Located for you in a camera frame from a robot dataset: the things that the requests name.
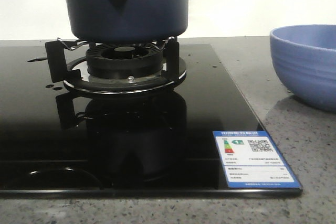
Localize black pot support grate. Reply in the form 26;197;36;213
45;37;186;96

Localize black glass gas stove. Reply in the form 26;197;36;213
1;45;302;198

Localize black gas burner head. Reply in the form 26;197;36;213
86;44;163;79

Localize blue energy label sticker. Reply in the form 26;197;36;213
213;131;301;189

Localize dark blue pot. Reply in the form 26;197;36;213
66;0;188;43

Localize light blue ribbed bowl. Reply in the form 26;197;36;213
270;24;335;112

